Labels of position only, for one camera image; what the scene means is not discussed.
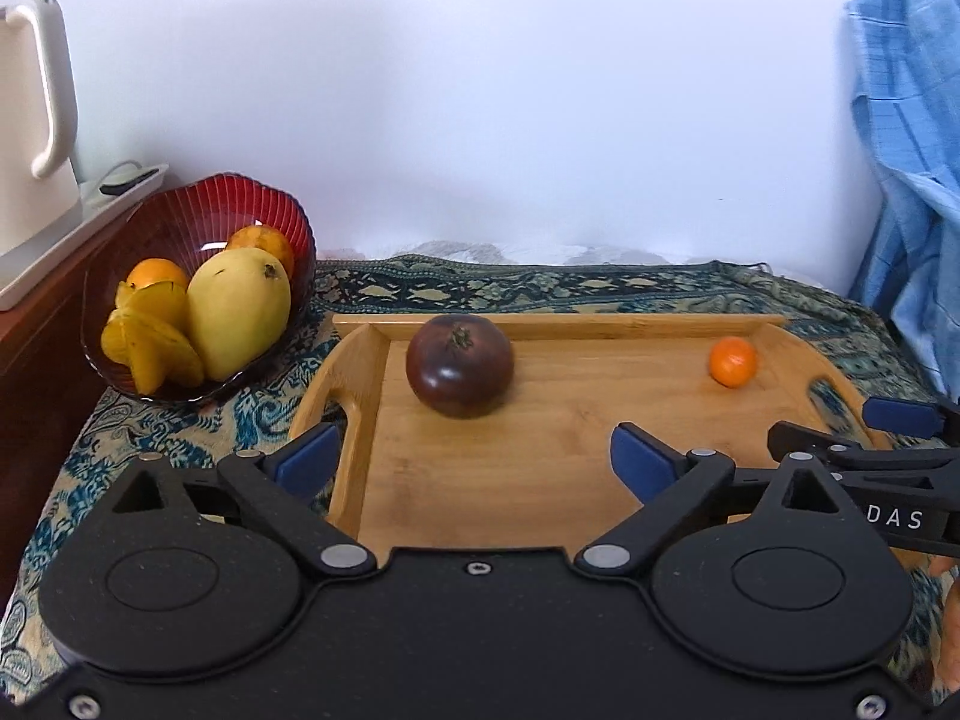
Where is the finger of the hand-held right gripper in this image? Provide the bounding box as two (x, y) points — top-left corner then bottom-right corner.
(861, 396), (960, 440)
(766, 422), (960, 470)

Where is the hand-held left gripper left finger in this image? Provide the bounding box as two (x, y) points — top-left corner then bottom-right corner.
(109, 422), (376, 578)

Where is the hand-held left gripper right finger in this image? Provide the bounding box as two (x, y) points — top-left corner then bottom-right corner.
(574, 422), (860, 578)

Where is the small tangerine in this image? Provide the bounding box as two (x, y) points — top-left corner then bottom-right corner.
(708, 336), (758, 389)

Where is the wooden tray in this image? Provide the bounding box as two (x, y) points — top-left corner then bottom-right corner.
(289, 313), (899, 572)

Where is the dark purple round fruit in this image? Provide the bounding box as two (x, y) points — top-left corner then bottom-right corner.
(406, 315), (515, 421)

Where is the large orange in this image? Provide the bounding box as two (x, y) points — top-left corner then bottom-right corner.
(225, 225), (295, 278)
(124, 258), (190, 293)

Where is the red glass bowl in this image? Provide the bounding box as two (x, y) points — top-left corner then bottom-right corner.
(81, 172), (317, 410)

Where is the person's right hand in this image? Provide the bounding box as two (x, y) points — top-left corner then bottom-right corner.
(928, 553), (960, 700)

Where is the patterned blanket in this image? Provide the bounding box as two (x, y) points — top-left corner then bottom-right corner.
(0, 253), (960, 698)

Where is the yellow mango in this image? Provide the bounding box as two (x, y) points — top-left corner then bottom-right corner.
(186, 249), (292, 382)

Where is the yellow star fruit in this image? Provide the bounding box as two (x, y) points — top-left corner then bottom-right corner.
(101, 279), (205, 397)

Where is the blue striped cloth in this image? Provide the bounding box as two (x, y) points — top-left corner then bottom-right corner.
(846, 0), (960, 400)

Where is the brown wooden cabinet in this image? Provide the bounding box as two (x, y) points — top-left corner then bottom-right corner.
(0, 199), (155, 605)

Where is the white kettle tray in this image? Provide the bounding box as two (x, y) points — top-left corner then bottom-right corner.
(0, 187), (155, 312)

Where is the white electric kettle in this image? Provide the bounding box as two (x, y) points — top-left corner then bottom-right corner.
(0, 0), (82, 256)

